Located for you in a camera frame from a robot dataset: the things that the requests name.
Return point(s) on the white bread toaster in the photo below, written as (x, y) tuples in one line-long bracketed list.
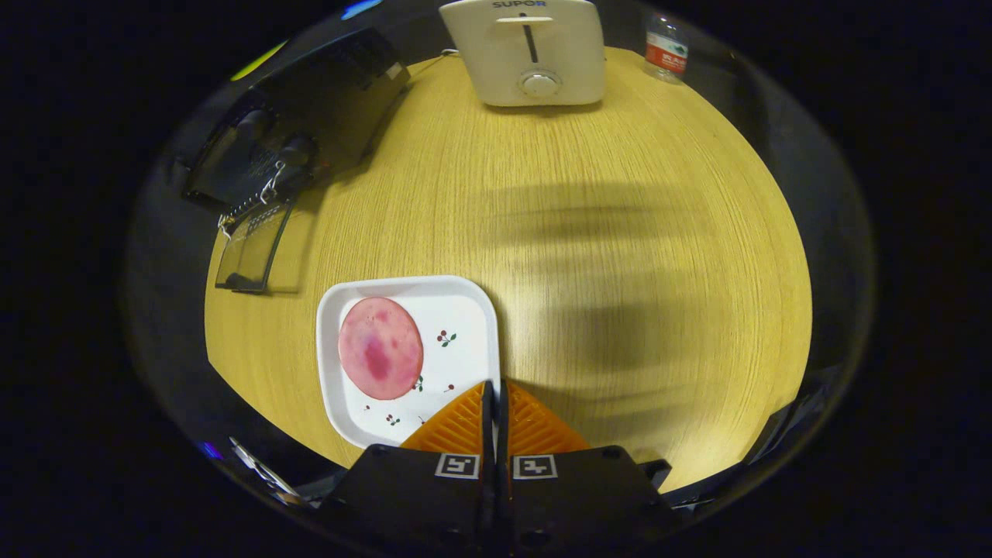
[(496, 62)]

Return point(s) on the black toaster oven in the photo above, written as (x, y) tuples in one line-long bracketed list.
[(341, 85)]

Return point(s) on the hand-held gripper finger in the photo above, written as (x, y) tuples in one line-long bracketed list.
[(502, 418), (488, 411)]

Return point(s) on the clear plastic water bottle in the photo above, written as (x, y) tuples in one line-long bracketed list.
[(666, 54)]

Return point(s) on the white square plate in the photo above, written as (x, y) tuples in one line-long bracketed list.
[(465, 325)]

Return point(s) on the pink ham slice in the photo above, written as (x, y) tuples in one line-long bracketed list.
[(380, 349)]

